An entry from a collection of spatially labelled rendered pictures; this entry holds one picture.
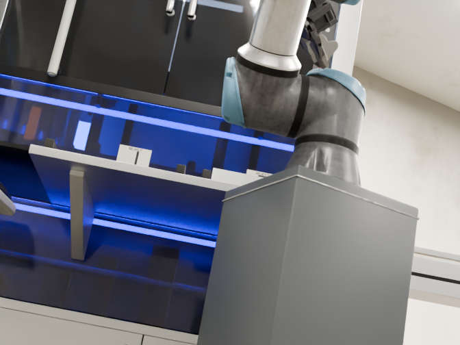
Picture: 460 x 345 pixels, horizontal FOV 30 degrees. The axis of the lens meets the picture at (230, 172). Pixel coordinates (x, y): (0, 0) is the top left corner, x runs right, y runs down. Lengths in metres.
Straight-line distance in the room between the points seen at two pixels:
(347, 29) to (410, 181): 4.28
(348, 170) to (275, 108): 0.17
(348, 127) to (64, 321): 0.97
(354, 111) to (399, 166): 5.10
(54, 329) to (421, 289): 0.97
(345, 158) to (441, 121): 5.54
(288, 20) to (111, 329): 1.00
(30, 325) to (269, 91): 0.97
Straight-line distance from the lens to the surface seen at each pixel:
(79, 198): 1.97
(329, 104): 1.52
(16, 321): 2.19
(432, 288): 2.40
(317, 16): 1.95
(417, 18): 5.90
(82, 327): 2.17
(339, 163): 1.48
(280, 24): 1.48
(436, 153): 6.91
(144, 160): 2.26
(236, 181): 1.86
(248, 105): 1.50
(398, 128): 6.71
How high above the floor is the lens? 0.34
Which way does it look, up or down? 18 degrees up
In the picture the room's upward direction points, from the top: 11 degrees clockwise
